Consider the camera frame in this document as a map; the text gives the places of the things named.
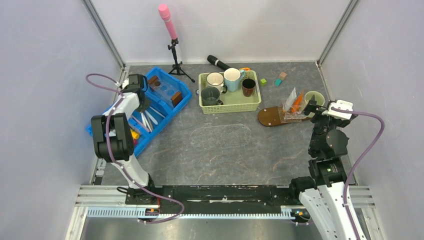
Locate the pale green ribbed mug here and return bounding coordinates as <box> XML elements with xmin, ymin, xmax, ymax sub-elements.
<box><xmin>302</xmin><ymin>91</ymin><xmax>325</xmax><ymax>108</ymax></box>

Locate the orange toothpaste tube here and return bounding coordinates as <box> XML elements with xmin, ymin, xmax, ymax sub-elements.
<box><xmin>289</xmin><ymin>91</ymin><xmax>304</xmax><ymax>114</ymax></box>

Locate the clear textured toothbrush holder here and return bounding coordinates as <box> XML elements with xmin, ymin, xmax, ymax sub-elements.
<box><xmin>277</xmin><ymin>105</ymin><xmax>310</xmax><ymax>124</ymax></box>

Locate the white toothpaste tube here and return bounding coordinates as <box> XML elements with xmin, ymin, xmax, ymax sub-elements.
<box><xmin>283</xmin><ymin>87</ymin><xmax>297</xmax><ymax>112</ymax></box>

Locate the dark brown cup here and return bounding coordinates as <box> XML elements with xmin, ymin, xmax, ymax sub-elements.
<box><xmin>242</xmin><ymin>78</ymin><xmax>256</xmax><ymax>97</ymax></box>

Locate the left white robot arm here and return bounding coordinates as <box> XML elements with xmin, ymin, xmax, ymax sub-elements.
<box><xmin>86</xmin><ymin>73</ymin><xmax>157</xmax><ymax>204</ymax></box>

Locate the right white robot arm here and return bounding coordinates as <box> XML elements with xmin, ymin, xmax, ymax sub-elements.
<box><xmin>288</xmin><ymin>96</ymin><xmax>366</xmax><ymax>240</ymax></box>

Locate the brown oval wooden tray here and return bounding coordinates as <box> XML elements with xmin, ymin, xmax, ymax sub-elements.
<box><xmin>257</xmin><ymin>106</ymin><xmax>311</xmax><ymax>127</ymax></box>

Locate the clear oval acrylic tray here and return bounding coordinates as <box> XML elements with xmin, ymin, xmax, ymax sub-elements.
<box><xmin>189</xmin><ymin>123</ymin><xmax>252</xmax><ymax>151</ymax></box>

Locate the blue plastic divided bin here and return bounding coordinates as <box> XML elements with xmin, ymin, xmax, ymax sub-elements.
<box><xmin>86</xmin><ymin>66</ymin><xmax>193</xmax><ymax>158</ymax></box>

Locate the teal block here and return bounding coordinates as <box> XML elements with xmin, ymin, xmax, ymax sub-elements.
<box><xmin>274</xmin><ymin>78</ymin><xmax>282</xmax><ymax>87</ymax></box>

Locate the brown wooden block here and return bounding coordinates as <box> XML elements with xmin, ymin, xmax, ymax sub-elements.
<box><xmin>278</xmin><ymin>71</ymin><xmax>287</xmax><ymax>81</ymax></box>

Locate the black mini tripod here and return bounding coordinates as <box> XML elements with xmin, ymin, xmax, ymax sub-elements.
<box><xmin>167</xmin><ymin>38</ymin><xmax>196</xmax><ymax>83</ymax></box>

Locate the brown soap block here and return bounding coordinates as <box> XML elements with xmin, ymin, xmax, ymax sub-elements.
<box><xmin>170</xmin><ymin>91</ymin><xmax>183</xmax><ymax>107</ymax></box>

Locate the yellow tube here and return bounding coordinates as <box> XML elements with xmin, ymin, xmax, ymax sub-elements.
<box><xmin>130</xmin><ymin>129</ymin><xmax>140</xmax><ymax>140</ymax></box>

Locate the green cube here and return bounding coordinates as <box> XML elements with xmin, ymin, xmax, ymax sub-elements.
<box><xmin>260</xmin><ymin>78</ymin><xmax>267</xmax><ymax>86</ymax></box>

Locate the pale green plastic basket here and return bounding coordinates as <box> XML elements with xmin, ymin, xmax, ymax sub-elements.
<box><xmin>198</xmin><ymin>70</ymin><xmax>262</xmax><ymax>114</ymax></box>

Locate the pink microphone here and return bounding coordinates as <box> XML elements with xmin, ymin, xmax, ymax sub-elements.
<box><xmin>158</xmin><ymin>3</ymin><xmax>178</xmax><ymax>40</ymax></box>

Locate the dark grey mug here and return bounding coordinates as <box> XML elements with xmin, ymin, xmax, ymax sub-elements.
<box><xmin>200</xmin><ymin>86</ymin><xmax>224</xmax><ymax>106</ymax></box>

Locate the black microphone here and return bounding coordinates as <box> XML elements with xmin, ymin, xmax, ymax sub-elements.
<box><xmin>206</xmin><ymin>55</ymin><xmax>231</xmax><ymax>71</ymax></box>

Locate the cream mug brown rim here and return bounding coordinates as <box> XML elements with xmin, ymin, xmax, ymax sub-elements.
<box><xmin>206</xmin><ymin>72</ymin><xmax>228</xmax><ymax>94</ymax></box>

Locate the light blue mug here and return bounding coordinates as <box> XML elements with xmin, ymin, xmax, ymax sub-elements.
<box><xmin>223</xmin><ymin>68</ymin><xmax>246</xmax><ymax>93</ymax></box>

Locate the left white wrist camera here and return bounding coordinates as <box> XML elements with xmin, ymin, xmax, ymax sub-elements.
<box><xmin>115</xmin><ymin>78</ymin><xmax>129</xmax><ymax>90</ymax></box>

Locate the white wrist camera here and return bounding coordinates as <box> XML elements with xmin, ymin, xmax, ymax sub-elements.
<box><xmin>115</xmin><ymin>78</ymin><xmax>129</xmax><ymax>90</ymax></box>
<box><xmin>322</xmin><ymin>99</ymin><xmax>354</xmax><ymax>120</ymax></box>

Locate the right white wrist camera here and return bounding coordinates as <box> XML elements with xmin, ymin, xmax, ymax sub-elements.
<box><xmin>322</xmin><ymin>99</ymin><xmax>354</xmax><ymax>120</ymax></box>

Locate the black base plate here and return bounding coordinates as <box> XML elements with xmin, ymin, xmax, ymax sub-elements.
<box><xmin>116</xmin><ymin>185</ymin><xmax>301</xmax><ymax>215</ymax></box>

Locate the white comb cable duct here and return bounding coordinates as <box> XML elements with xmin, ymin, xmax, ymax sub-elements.
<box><xmin>86</xmin><ymin>206</ymin><xmax>295</xmax><ymax>220</ymax></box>

